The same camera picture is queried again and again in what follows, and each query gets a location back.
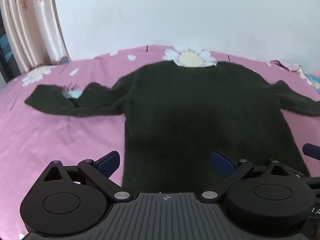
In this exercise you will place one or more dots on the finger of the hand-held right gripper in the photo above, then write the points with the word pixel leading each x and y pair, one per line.
pixel 311 151

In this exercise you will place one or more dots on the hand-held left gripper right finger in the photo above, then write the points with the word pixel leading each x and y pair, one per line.
pixel 221 164

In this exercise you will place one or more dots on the dark green knit sweater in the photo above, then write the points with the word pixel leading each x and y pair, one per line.
pixel 200 110

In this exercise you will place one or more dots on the pink floral bed sheet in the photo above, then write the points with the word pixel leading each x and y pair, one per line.
pixel 62 135

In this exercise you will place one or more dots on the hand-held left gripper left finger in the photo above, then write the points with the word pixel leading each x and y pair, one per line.
pixel 109 164

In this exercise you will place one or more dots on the cream patterned curtain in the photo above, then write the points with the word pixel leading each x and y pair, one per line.
pixel 32 27

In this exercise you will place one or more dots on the dark window frame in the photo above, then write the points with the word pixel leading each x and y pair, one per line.
pixel 4 55

